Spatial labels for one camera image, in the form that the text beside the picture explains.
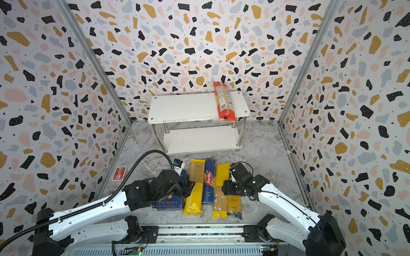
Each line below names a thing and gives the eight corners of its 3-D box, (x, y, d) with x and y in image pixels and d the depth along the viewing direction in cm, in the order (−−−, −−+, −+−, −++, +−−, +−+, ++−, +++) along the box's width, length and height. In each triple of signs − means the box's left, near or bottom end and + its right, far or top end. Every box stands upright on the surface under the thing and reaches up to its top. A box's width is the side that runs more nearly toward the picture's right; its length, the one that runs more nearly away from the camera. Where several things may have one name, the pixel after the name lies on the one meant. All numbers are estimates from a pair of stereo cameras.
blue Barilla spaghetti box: (202, 204, 84) (201, 202, 81) (204, 162, 101) (204, 159, 98) (215, 204, 84) (215, 202, 82) (215, 162, 101) (215, 159, 98)
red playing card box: (112, 181, 93) (110, 179, 91) (118, 168, 98) (116, 166, 97) (122, 181, 93) (120, 179, 91) (127, 168, 98) (125, 166, 97)
